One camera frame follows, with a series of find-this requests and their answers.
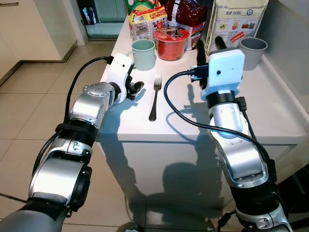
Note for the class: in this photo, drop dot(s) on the yellow green food package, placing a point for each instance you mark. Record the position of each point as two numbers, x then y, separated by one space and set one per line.
146 19

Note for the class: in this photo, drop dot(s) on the cream cracker bag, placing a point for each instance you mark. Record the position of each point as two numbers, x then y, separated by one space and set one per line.
239 19

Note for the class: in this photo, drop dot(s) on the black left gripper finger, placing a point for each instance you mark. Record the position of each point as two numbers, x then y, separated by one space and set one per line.
137 86
132 96

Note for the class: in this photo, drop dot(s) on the glass door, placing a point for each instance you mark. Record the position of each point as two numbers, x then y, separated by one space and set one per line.
108 19

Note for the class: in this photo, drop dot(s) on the silver metal fork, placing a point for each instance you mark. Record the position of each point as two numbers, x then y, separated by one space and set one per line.
155 99

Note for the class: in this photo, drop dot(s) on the pale green mug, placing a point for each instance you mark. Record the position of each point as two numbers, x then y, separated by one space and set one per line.
144 54

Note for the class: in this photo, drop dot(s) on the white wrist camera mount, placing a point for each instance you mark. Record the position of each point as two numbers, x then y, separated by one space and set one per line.
224 70
120 67

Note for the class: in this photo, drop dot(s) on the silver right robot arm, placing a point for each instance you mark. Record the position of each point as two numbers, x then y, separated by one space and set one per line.
241 154

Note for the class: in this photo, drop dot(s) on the grey mug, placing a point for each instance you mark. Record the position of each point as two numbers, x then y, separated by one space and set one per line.
253 52

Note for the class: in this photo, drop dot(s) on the dark red snack bag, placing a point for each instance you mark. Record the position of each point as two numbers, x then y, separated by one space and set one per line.
188 14

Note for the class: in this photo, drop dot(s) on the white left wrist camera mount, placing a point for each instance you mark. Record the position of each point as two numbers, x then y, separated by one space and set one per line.
120 67

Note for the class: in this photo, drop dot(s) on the beige floor cabinet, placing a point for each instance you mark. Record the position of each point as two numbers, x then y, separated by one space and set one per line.
29 29

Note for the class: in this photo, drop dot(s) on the red lidded bowl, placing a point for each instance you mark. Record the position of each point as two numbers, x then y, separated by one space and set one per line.
170 44

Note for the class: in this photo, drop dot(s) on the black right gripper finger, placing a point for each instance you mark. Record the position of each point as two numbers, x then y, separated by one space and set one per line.
201 52
221 43

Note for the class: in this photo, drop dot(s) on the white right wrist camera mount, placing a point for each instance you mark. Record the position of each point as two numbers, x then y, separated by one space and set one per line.
224 70

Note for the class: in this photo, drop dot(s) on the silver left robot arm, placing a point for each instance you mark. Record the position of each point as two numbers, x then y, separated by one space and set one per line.
58 169

